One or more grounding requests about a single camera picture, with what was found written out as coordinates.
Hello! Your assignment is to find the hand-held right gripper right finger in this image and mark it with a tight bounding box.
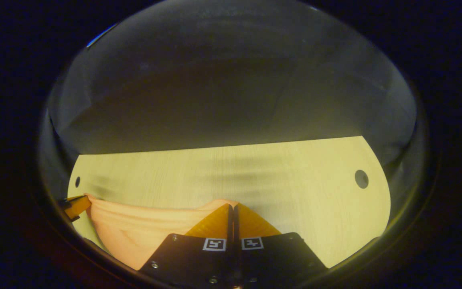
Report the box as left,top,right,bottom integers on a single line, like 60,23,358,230
233,202,329,287

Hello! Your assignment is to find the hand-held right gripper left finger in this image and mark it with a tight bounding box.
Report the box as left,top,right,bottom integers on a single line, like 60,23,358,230
138,203,234,288

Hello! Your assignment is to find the orange T-shirt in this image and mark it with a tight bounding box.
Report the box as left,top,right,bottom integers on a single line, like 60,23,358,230
85,193,239,271

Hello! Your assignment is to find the black backdrop cloth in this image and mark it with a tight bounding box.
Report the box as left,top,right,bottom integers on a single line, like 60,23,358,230
41,0,421,201

